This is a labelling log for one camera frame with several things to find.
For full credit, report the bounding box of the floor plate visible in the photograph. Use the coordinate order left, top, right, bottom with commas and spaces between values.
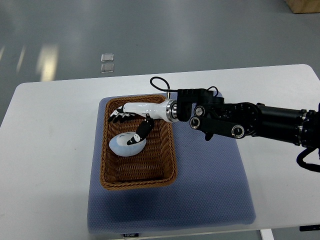
100, 63, 115, 73
101, 53, 114, 63

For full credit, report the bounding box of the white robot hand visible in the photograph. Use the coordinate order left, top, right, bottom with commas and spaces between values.
108, 99, 179, 146

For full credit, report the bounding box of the brown wicker basket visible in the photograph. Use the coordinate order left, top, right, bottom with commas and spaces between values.
99, 94, 178, 191

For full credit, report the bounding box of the lower floor plate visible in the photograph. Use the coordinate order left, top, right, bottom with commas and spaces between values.
100, 63, 115, 73

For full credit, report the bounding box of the upper floor plate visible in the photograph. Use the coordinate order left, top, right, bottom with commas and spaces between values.
101, 53, 114, 63

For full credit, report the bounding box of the white table leg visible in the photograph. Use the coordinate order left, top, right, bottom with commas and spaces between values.
260, 228, 275, 240

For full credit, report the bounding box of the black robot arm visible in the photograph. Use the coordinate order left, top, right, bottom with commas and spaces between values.
108, 88, 320, 149

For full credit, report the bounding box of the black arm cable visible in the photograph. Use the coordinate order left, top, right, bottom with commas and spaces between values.
149, 76, 172, 94

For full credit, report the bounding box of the cardboard box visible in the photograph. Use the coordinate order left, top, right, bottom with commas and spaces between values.
285, 0, 320, 14

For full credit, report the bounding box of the blue white plush toy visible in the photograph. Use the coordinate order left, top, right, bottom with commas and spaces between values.
109, 132, 147, 157

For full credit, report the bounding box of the blue foam mat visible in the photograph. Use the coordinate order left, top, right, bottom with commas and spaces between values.
87, 97, 256, 235

